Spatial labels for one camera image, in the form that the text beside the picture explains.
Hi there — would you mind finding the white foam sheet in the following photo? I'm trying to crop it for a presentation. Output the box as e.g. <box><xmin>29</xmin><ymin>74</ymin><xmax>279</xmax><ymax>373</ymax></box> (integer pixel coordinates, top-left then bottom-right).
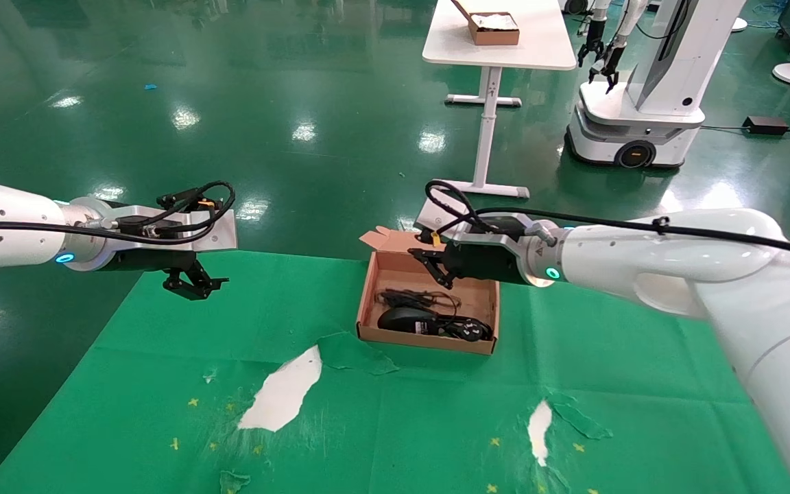
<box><xmin>470</xmin><ymin>12</ymin><xmax>519</xmax><ymax>32</ymax></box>

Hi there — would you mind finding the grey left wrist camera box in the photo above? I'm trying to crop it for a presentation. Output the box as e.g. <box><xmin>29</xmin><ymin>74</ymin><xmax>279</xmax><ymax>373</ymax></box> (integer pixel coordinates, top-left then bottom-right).
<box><xmin>115</xmin><ymin>204</ymin><xmax>239</xmax><ymax>252</ymax></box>

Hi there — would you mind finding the thin black USB cable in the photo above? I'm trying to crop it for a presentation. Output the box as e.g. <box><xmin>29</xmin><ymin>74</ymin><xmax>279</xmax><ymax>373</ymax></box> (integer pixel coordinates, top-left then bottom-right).
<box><xmin>378</xmin><ymin>288</ymin><xmax>461</xmax><ymax>309</ymax></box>

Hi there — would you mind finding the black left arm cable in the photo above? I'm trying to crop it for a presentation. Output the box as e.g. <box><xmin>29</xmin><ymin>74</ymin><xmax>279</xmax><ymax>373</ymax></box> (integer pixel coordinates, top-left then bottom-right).
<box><xmin>0</xmin><ymin>180</ymin><xmax>237</xmax><ymax>246</ymax></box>

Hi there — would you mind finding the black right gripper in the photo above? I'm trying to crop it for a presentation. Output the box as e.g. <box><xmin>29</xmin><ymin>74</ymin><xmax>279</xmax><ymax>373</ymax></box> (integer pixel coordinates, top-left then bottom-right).
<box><xmin>408</xmin><ymin>242</ymin><xmax>529</xmax><ymax>290</ymax></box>

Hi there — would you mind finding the large open cardboard box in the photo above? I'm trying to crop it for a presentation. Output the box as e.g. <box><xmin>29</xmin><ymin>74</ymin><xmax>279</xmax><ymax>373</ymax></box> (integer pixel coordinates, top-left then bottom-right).
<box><xmin>356</xmin><ymin>226</ymin><xmax>502</xmax><ymax>356</ymax></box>

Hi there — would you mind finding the black computer mouse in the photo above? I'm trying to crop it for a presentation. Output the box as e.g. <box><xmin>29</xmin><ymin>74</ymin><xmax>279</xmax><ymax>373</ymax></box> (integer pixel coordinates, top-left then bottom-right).
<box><xmin>376</xmin><ymin>306</ymin><xmax>440</xmax><ymax>335</ymax></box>

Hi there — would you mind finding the black power adapter brick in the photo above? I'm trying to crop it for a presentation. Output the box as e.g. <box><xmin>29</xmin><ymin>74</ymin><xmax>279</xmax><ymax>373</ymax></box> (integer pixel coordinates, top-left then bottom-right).
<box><xmin>743</xmin><ymin>116</ymin><xmax>789</xmax><ymax>136</ymax></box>

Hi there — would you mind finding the white wheeled robot body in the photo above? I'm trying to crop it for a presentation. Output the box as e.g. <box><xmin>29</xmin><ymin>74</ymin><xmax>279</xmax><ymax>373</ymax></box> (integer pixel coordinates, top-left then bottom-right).
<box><xmin>565</xmin><ymin>0</ymin><xmax>747</xmax><ymax>169</ymax></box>

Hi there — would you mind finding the small black distant gripper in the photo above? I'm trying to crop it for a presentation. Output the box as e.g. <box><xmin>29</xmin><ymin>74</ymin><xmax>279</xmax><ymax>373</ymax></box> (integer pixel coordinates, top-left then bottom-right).
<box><xmin>590</xmin><ymin>45</ymin><xmax>623</xmax><ymax>94</ymax></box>
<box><xmin>577</xmin><ymin>21</ymin><xmax>606</xmax><ymax>68</ymax></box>

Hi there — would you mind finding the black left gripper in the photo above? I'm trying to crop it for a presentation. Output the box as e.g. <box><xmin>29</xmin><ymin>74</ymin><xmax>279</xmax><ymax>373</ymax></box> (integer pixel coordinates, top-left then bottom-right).
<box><xmin>115</xmin><ymin>249</ymin><xmax>230</xmax><ymax>301</ymax></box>

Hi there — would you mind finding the small brown cardboard box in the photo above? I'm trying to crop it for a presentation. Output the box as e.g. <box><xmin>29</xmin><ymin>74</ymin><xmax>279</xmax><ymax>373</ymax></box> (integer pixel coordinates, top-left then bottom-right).
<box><xmin>451</xmin><ymin>0</ymin><xmax>520</xmax><ymax>47</ymax></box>

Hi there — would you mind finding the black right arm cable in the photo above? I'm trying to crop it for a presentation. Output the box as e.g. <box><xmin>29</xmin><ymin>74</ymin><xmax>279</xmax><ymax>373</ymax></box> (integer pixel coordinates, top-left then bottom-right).
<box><xmin>424</xmin><ymin>180</ymin><xmax>790</xmax><ymax>261</ymax></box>

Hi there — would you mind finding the white standing table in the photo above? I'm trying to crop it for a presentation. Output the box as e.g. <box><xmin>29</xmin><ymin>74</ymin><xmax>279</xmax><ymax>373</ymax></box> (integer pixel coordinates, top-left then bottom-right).
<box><xmin>422</xmin><ymin>0</ymin><xmax>578</xmax><ymax>200</ymax></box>

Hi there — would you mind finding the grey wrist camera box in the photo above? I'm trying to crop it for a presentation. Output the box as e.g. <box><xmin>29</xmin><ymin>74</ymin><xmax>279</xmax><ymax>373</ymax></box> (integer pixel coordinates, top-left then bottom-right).
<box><xmin>414</xmin><ymin>198</ymin><xmax>540</xmax><ymax>249</ymax></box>
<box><xmin>115</xmin><ymin>204</ymin><xmax>239</xmax><ymax>252</ymax></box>

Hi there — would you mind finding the torn green table cloth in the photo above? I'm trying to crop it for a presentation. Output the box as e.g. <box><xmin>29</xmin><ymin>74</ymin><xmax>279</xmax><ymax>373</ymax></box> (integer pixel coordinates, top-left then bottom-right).
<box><xmin>0</xmin><ymin>248</ymin><xmax>790</xmax><ymax>494</ymax></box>

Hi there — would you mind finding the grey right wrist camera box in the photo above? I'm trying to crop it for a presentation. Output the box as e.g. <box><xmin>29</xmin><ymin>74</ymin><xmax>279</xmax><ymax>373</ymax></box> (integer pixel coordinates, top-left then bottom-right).
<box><xmin>414</xmin><ymin>198</ymin><xmax>540</xmax><ymax>249</ymax></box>

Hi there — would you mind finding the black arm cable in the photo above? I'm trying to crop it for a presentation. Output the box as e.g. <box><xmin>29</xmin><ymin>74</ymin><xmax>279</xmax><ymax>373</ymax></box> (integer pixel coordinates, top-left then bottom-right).
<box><xmin>0</xmin><ymin>180</ymin><xmax>237</xmax><ymax>246</ymax></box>
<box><xmin>424</xmin><ymin>180</ymin><xmax>790</xmax><ymax>261</ymax></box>

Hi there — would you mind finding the thick black power cable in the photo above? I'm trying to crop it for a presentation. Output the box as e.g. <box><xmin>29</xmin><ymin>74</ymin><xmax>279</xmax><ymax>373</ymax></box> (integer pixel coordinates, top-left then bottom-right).
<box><xmin>429</xmin><ymin>312</ymin><xmax>495</xmax><ymax>342</ymax></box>

